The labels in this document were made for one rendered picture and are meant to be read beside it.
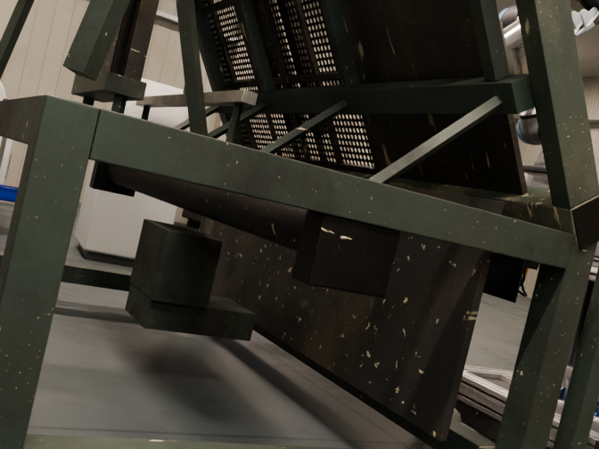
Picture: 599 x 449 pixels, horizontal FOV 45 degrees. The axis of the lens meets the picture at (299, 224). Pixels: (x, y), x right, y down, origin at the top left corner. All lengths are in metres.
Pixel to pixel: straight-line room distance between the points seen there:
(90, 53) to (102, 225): 3.75
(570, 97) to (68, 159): 1.18
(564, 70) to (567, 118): 0.11
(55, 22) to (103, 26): 8.90
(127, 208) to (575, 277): 3.59
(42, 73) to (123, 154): 8.84
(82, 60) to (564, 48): 1.11
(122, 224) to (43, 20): 5.53
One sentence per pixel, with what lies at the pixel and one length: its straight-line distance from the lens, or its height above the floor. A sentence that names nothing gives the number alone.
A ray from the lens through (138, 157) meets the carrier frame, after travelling 1.30.
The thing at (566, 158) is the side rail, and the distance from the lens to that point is 1.87.
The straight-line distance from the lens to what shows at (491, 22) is 1.87.
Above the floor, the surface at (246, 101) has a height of 0.99.
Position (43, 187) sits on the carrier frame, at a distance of 1.27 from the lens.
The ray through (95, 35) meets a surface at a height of 0.91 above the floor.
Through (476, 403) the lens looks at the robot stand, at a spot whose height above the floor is 0.15.
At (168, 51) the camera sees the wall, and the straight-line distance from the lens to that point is 10.54.
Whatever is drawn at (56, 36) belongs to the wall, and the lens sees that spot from 10.18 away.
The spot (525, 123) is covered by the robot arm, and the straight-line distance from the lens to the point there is 2.94.
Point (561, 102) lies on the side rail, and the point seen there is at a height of 1.09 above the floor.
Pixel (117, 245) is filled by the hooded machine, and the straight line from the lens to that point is 5.03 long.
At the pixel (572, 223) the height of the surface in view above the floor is 0.82.
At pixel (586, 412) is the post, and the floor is 0.33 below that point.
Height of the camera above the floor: 0.71
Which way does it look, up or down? 2 degrees down
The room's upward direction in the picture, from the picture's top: 13 degrees clockwise
